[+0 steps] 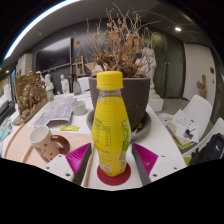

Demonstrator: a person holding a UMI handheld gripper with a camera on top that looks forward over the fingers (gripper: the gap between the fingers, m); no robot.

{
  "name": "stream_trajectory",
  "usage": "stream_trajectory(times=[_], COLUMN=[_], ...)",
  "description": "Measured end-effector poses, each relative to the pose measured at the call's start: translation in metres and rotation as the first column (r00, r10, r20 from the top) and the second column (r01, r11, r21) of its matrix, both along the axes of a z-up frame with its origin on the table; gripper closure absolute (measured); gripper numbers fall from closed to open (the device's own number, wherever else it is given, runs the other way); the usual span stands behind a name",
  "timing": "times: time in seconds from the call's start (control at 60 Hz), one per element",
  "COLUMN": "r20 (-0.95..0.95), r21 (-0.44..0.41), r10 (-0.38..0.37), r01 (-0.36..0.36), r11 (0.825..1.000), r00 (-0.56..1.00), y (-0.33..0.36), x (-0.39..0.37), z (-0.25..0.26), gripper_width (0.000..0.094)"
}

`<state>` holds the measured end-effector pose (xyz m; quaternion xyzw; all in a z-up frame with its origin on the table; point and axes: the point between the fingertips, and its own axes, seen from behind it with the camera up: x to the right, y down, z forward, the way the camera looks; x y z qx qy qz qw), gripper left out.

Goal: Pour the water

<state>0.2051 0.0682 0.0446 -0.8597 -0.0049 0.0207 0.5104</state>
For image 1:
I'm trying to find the small white tape roll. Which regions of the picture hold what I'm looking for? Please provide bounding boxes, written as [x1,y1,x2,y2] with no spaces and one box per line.
[71,100,88,116]

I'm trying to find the white mug with brown handle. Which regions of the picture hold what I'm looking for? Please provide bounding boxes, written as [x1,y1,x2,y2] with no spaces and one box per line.
[29,125,71,163]

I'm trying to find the colourful book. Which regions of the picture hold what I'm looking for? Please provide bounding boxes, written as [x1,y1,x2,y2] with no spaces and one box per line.
[0,116,14,141]

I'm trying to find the white cabinet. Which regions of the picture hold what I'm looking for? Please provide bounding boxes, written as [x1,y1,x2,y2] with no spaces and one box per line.
[14,53,34,78]

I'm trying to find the dry plant in grey pot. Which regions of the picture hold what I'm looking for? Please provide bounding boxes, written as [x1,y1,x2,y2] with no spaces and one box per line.
[73,4,158,132]

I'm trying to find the dark wall screen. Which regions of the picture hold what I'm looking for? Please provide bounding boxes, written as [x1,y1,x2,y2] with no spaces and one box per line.
[34,36,73,73]

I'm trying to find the open newspaper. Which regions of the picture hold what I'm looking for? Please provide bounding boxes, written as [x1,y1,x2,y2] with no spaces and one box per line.
[33,96,77,128]

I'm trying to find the white pedestal block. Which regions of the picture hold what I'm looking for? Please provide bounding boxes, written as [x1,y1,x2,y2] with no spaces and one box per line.
[147,96,165,113]

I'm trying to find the small yellow tube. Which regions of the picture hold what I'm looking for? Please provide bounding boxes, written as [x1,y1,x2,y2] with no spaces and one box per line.
[59,125,80,132]

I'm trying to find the tall white plaster statue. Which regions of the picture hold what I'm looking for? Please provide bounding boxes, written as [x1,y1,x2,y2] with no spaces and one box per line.
[141,46,158,99]

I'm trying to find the black boxes stack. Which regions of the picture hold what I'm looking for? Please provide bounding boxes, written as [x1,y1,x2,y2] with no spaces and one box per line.
[0,99,16,126]

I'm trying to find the white chair with papers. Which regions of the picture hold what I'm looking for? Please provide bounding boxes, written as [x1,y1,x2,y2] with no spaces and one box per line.
[158,94,214,149]

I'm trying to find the grey spray bottle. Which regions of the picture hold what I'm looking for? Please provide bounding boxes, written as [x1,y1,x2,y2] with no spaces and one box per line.
[72,78,83,96]

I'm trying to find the white plaster bust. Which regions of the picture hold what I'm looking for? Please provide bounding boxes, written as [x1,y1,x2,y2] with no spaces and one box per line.
[59,73,71,95]
[43,73,55,92]

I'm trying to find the yellow drink bottle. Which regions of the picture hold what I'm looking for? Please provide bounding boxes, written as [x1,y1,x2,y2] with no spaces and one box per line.
[91,70,132,178]

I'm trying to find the wooden easel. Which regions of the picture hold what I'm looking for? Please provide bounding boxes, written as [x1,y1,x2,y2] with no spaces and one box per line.
[68,55,87,79]

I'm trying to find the wooden mannequin figure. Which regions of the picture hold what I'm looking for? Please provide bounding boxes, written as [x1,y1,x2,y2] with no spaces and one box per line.
[196,73,208,100]

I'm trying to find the flat round red coaster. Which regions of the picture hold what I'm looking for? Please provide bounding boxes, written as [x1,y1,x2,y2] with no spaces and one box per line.
[96,162,132,187]

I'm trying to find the white ceiling light strip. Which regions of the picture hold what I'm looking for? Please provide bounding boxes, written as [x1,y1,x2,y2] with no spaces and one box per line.
[3,0,81,61]

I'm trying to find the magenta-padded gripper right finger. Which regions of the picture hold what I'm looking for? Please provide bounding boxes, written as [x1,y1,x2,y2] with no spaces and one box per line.
[131,142,184,186]

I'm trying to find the black backpack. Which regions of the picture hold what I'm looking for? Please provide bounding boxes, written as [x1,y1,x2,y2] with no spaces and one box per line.
[189,132,224,166]

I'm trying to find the dark double door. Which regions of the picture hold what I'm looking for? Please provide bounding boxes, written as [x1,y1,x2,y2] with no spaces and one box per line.
[156,33,185,99]

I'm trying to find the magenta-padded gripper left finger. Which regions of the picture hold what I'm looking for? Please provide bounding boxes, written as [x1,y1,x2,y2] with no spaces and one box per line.
[44,142,93,186]

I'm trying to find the green cup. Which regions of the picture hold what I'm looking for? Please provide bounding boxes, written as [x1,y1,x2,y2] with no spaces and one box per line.
[45,89,55,102]

